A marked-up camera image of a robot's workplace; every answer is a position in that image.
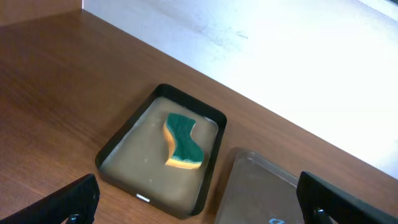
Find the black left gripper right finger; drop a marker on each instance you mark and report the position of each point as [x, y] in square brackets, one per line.
[322, 202]

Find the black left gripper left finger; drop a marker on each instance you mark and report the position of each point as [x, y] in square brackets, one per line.
[75, 203]

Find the yellow green sponge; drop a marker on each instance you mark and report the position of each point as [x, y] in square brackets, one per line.
[184, 152]

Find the large dark serving tray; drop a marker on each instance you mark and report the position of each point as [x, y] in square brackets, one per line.
[259, 191]

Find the small black water tray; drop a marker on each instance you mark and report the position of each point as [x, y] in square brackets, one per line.
[134, 159]

